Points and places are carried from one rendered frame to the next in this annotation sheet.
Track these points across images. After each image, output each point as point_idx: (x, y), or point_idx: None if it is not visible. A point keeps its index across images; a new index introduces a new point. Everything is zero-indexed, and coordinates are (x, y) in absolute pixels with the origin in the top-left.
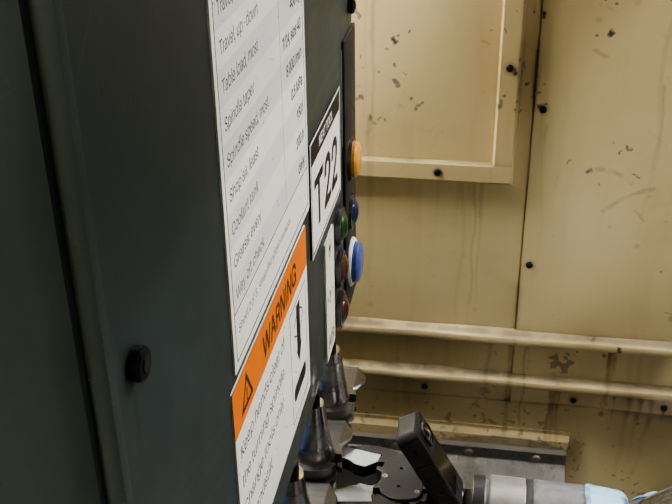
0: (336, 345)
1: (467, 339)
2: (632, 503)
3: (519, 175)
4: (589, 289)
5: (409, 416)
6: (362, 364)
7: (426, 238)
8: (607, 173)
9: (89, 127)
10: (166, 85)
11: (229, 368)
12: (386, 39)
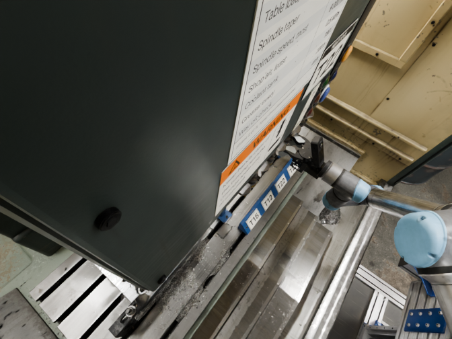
0: None
1: (352, 112)
2: (370, 187)
3: (405, 66)
4: (402, 115)
5: (319, 136)
6: (317, 105)
7: (358, 75)
8: (440, 79)
9: None
10: (178, 13)
11: (223, 163)
12: None
